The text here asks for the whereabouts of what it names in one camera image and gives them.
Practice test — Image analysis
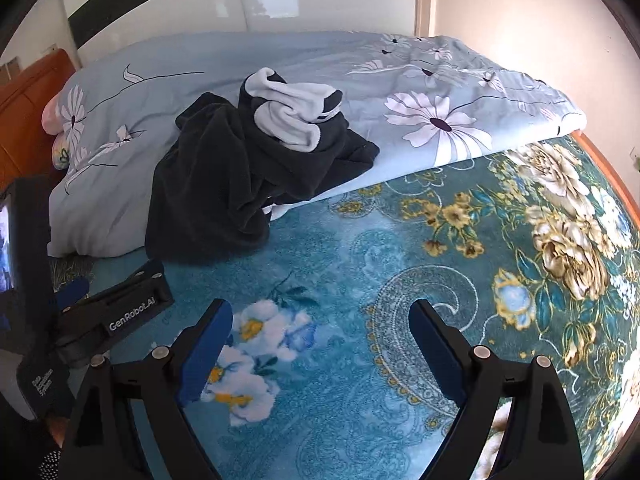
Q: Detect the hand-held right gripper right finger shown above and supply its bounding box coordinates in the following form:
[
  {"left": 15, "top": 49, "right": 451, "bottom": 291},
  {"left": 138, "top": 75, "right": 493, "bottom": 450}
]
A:
[{"left": 407, "top": 298, "right": 587, "bottom": 480}]

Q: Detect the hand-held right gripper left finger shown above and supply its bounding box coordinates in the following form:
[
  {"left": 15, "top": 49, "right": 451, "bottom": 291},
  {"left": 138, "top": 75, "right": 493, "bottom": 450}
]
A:
[{"left": 59, "top": 298, "right": 234, "bottom": 480}]

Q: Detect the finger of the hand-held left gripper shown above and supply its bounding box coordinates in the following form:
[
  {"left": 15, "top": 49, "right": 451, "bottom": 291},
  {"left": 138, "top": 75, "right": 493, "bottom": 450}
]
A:
[
  {"left": 50, "top": 276, "right": 91, "bottom": 313},
  {"left": 54, "top": 259, "right": 175, "bottom": 367}
]

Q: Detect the dark grey fleece garment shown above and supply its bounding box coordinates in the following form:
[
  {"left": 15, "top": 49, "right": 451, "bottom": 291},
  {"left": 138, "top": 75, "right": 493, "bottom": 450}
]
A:
[{"left": 145, "top": 66, "right": 381, "bottom": 264}]

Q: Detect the teal floral blanket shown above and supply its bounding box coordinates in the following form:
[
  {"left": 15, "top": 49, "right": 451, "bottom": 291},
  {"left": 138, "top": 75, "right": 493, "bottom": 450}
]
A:
[{"left": 50, "top": 135, "right": 640, "bottom": 480}]

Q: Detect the pink pillow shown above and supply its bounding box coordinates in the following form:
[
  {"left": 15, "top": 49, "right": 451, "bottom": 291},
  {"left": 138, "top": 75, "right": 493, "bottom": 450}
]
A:
[{"left": 42, "top": 97, "right": 86, "bottom": 171}]

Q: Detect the wooden headboard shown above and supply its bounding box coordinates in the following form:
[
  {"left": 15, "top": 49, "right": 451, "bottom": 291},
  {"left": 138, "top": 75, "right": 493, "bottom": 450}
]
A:
[{"left": 0, "top": 49, "right": 78, "bottom": 192}]

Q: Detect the light blue floral duvet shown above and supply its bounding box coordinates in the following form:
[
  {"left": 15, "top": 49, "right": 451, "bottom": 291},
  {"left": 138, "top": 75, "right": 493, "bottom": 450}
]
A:
[{"left": 47, "top": 30, "right": 588, "bottom": 259}]

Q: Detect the white glossy wardrobe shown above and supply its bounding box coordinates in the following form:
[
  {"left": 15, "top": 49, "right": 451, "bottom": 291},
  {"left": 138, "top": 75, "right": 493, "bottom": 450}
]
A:
[{"left": 67, "top": 0, "right": 418, "bottom": 57}]

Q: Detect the wooden bed frame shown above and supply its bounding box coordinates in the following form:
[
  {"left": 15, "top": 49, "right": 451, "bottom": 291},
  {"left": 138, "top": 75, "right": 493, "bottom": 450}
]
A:
[{"left": 570, "top": 130, "right": 640, "bottom": 221}]

